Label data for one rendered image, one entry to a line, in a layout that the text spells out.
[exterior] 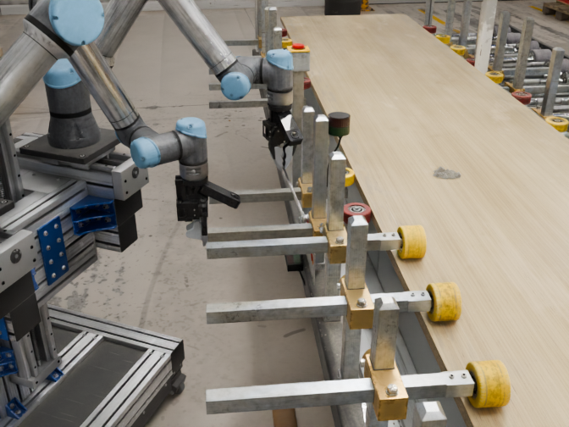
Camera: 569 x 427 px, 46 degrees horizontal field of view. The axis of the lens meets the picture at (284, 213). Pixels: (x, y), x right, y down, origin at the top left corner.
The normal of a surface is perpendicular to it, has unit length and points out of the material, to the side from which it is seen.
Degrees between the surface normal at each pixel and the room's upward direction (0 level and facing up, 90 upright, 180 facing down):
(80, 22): 85
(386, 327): 90
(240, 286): 0
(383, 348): 90
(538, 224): 0
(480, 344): 0
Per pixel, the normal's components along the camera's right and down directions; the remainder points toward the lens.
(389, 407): 0.10, 0.47
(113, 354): 0.00, -0.88
